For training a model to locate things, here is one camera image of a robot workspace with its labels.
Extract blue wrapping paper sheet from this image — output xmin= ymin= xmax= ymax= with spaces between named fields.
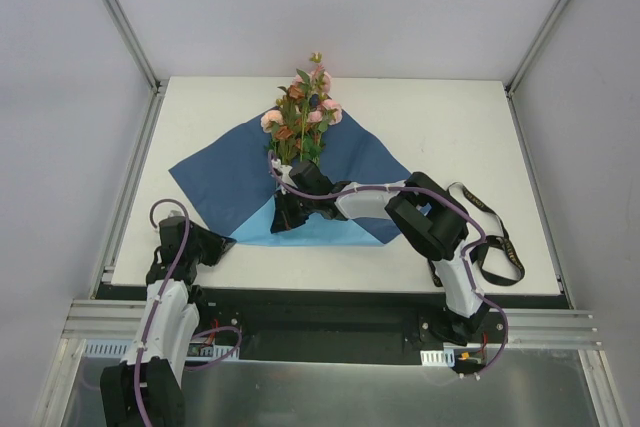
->
xmin=170 ymin=113 xmax=410 ymax=247

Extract fake flower stem orange blooms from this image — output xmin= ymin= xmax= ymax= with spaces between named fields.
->
xmin=276 ymin=85 xmax=308 ymax=164

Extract right white cable duct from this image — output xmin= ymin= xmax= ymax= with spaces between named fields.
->
xmin=420 ymin=349 xmax=455 ymax=368

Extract white cable duct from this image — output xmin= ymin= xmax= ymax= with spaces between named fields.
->
xmin=82 ymin=339 xmax=241 ymax=362
xmin=420 ymin=349 xmax=455 ymax=368

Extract left aluminium frame post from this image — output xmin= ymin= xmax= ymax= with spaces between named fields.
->
xmin=74 ymin=0 xmax=169 ymax=94

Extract left white cable duct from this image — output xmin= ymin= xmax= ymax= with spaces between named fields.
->
xmin=82 ymin=339 xmax=241 ymax=362

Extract right aluminium frame post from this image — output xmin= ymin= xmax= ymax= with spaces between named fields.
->
xmin=504 ymin=0 xmax=609 ymax=96

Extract aluminium frame post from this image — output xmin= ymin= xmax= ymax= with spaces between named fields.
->
xmin=504 ymin=0 xmax=609 ymax=96
xmin=74 ymin=0 xmax=169 ymax=94

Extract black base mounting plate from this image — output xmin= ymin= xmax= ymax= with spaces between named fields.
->
xmin=97 ymin=286 xmax=509 ymax=363

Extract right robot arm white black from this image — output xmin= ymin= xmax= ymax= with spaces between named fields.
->
xmin=269 ymin=157 xmax=489 ymax=346

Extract fake flower stem pink bloom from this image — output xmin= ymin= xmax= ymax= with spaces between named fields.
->
xmin=260 ymin=109 xmax=296 ymax=164

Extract black ribbon gold lettering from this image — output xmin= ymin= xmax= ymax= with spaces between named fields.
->
xmin=447 ymin=182 xmax=526 ymax=287

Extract fake flower stem pink roses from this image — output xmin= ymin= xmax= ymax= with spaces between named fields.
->
xmin=290 ymin=52 xmax=343 ymax=164

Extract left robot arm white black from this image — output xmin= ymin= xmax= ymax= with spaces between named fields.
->
xmin=100 ymin=216 xmax=242 ymax=426

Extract aluminium front rail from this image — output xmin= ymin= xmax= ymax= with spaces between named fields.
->
xmin=61 ymin=300 xmax=604 ymax=350

